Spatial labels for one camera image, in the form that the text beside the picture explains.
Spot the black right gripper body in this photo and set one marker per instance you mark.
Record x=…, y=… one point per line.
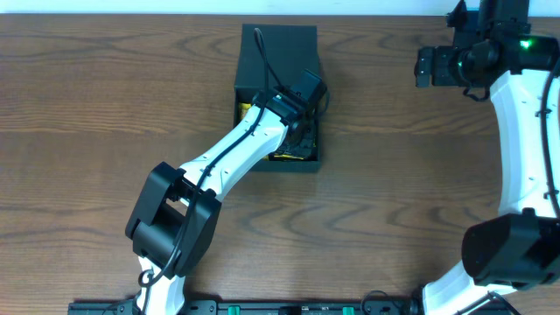
x=443, y=70

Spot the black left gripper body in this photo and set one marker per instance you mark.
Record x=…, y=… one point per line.
x=305, y=146

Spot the yellow biscuit snack packet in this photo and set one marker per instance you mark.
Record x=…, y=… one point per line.
x=284, y=156

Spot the yellow orange snack packet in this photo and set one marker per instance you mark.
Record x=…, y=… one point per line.
x=242, y=110

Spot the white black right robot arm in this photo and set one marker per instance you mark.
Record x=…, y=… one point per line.
x=494, y=49

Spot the dark green open box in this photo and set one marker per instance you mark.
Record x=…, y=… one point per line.
x=291, y=49

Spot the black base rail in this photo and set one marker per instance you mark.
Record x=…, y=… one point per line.
x=210, y=307

